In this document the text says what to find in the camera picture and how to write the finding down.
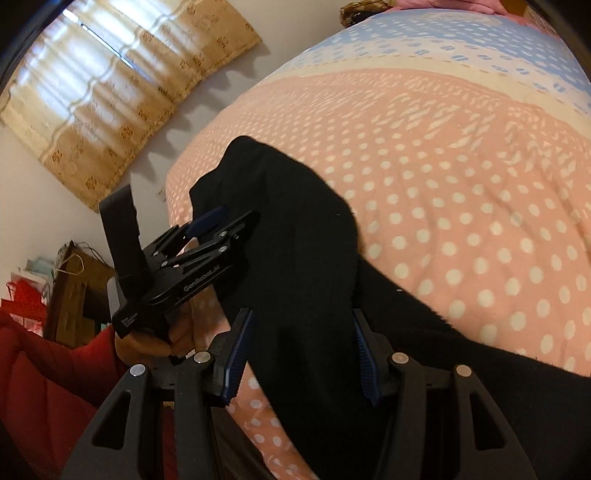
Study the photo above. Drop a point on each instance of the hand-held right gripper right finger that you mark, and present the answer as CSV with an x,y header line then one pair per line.
x,y
367,360

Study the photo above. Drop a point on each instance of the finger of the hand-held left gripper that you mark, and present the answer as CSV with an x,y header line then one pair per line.
x,y
207,220
226,240

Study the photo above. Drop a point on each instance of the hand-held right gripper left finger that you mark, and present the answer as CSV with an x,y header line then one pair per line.
x,y
238,360

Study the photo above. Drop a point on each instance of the black pants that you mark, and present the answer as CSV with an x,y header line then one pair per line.
x,y
300,277

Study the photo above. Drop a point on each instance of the person's left forearm red sleeve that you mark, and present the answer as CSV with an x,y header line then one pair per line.
x,y
46,383

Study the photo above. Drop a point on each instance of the person's left hand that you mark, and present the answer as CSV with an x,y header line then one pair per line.
x,y
194,327

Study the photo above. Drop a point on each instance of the brown paper bag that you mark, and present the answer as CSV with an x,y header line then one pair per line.
x,y
69,300

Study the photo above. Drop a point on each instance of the light blue box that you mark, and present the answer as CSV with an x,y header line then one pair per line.
x,y
39,266

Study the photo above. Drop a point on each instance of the red paper bags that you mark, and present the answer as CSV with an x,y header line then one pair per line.
x,y
23,295

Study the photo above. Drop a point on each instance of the beige patterned curtain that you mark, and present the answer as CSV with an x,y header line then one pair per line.
x,y
115,92

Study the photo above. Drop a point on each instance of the pink blue polka-dot bedsheet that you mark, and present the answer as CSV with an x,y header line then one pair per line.
x,y
438,184

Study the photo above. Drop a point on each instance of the brown fuzzy thing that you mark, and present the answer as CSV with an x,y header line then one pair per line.
x,y
360,11

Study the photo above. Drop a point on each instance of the pink folded blanket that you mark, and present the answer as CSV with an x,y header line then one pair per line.
x,y
461,5

